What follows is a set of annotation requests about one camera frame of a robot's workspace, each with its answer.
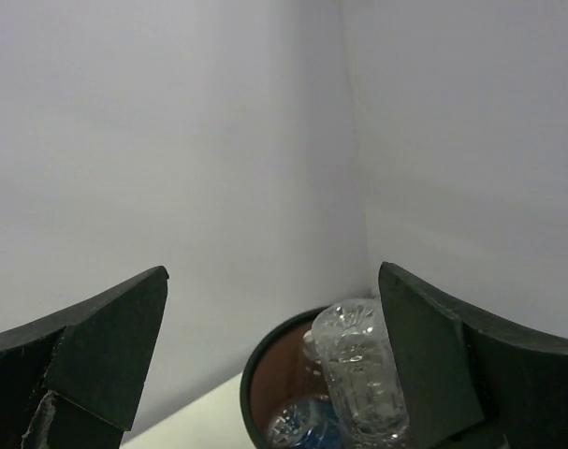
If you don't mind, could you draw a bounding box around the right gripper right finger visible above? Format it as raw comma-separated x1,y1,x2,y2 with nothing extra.
378,262,568,448

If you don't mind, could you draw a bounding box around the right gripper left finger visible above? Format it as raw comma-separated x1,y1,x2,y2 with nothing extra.
0,267,168,448

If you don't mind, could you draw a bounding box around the clear bottle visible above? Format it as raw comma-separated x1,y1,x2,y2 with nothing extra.
312,298,409,448

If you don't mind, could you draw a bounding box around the blue label bottle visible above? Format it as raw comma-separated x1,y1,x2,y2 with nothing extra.
265,395,342,449

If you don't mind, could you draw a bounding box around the brown plastic waste bin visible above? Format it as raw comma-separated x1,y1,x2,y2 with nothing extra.
239,306,328,448

